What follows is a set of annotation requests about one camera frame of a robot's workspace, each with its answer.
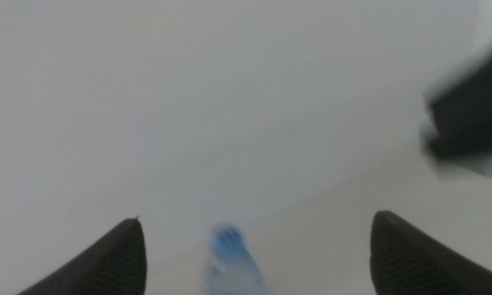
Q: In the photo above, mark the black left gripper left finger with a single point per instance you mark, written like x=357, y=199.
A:
x=106, y=266

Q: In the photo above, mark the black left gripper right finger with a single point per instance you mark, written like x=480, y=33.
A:
x=413, y=262

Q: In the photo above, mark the clear water bottle blue cap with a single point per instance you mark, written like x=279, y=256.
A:
x=233, y=266

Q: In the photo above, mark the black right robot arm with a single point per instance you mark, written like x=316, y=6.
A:
x=475, y=114

